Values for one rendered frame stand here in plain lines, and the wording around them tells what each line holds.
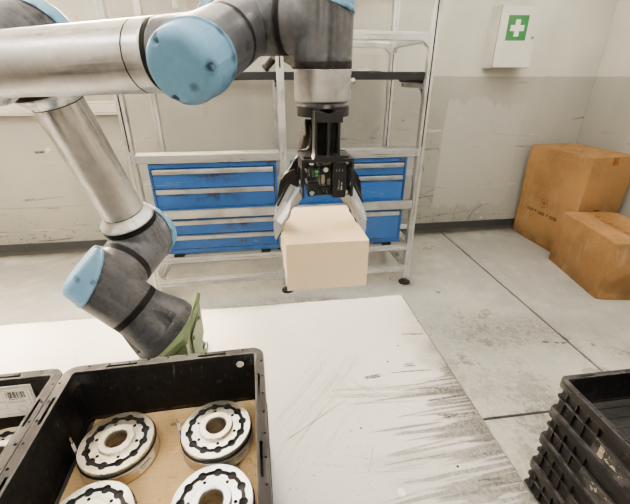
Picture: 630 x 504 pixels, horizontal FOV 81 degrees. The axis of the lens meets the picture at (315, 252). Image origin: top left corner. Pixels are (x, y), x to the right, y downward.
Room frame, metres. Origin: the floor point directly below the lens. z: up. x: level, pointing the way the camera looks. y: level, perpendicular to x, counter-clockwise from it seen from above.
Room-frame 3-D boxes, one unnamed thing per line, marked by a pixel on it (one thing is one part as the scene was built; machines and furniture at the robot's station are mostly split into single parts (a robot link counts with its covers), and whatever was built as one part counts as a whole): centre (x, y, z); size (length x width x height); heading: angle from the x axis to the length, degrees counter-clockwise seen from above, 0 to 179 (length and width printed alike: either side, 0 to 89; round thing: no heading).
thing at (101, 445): (0.36, 0.28, 0.86); 0.05 x 0.05 x 0.01
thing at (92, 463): (0.36, 0.28, 0.86); 0.10 x 0.10 x 0.01
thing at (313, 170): (0.53, -0.01, 1.24); 0.09 x 0.08 x 0.12; 8
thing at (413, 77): (2.44, -0.03, 1.32); 1.20 x 0.45 x 0.06; 98
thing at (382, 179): (2.24, -0.21, 0.60); 0.72 x 0.03 x 0.56; 98
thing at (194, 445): (0.39, 0.15, 0.86); 0.10 x 0.10 x 0.01
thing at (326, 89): (0.54, -0.01, 1.32); 0.08 x 0.08 x 0.05
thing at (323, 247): (0.56, -0.01, 1.08); 0.16 x 0.12 x 0.07; 8
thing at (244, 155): (2.21, 0.19, 0.91); 1.70 x 0.10 x 0.05; 98
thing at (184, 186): (2.13, 0.58, 0.60); 0.72 x 0.03 x 0.56; 98
